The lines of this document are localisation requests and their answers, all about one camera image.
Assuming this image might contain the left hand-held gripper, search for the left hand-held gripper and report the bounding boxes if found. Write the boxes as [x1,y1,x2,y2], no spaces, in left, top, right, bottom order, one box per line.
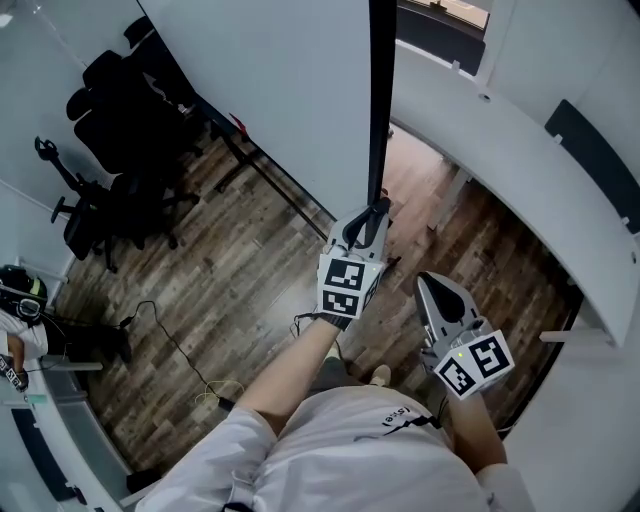
[318,199,391,320]

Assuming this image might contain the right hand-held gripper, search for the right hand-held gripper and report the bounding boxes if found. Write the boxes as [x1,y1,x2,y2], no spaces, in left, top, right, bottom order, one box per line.
[417,272,516,401]

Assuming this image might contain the white partition board black edge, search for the white partition board black edge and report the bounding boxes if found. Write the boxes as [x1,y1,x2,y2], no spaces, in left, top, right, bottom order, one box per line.
[137,0,401,241]

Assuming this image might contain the person's right forearm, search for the person's right forearm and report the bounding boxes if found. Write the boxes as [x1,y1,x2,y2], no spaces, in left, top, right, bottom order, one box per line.
[446,391,509,472]

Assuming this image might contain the person's left forearm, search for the person's left forearm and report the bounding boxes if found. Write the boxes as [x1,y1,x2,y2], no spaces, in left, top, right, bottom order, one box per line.
[238,317,349,439]

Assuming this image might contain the person's left hand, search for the person's left hand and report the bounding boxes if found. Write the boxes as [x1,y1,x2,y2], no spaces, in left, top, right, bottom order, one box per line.
[310,308,355,333]

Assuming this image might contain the person's dark trousers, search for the person's dark trousers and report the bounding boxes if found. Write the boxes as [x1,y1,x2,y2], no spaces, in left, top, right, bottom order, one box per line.
[308,356,372,397]

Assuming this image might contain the long curved white desk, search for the long curved white desk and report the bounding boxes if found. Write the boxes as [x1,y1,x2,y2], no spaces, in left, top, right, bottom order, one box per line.
[389,38,640,512]

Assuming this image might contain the person's white shirt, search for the person's white shirt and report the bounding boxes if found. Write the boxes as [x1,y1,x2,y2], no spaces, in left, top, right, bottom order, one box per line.
[134,384,537,512]

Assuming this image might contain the black desk divider panel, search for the black desk divider panel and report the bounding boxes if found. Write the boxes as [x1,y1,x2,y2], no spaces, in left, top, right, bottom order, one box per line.
[543,98,640,235]
[11,406,77,502]
[396,3,487,77]

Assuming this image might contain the black office chair with armrests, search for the black office chair with armrests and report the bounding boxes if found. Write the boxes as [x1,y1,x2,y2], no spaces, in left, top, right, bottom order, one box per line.
[33,136,181,275]

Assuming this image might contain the black object under desk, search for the black object under desk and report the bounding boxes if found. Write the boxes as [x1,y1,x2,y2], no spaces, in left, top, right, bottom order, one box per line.
[124,468,162,495]

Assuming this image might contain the short white desk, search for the short white desk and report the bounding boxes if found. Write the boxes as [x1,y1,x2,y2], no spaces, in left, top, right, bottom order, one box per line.
[0,367,134,512]

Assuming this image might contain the yellow cable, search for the yellow cable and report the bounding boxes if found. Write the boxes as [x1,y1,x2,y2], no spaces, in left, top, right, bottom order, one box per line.
[193,378,246,407]

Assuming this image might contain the black floor cable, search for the black floor cable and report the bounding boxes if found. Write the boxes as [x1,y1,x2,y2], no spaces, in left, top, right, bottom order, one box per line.
[118,299,237,404]

